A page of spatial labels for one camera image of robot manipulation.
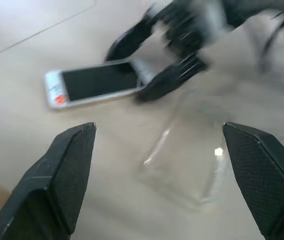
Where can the clear plastic phone case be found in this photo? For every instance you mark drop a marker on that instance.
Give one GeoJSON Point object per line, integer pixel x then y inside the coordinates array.
{"type": "Point", "coordinates": [191, 160]}

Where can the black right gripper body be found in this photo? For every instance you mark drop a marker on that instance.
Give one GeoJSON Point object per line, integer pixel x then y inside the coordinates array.
{"type": "Point", "coordinates": [186, 27]}

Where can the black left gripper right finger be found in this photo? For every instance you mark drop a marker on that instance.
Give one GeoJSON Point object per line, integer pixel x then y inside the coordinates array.
{"type": "Point", "coordinates": [267, 180]}

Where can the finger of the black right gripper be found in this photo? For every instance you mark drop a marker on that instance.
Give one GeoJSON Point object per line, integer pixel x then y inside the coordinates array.
{"type": "Point", "coordinates": [164, 83]}
{"type": "Point", "coordinates": [131, 40]}

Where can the white smartphone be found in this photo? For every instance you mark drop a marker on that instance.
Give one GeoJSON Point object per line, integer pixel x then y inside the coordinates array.
{"type": "Point", "coordinates": [99, 81]}

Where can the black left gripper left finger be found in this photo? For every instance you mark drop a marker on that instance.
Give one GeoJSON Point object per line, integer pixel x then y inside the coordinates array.
{"type": "Point", "coordinates": [44, 190]}

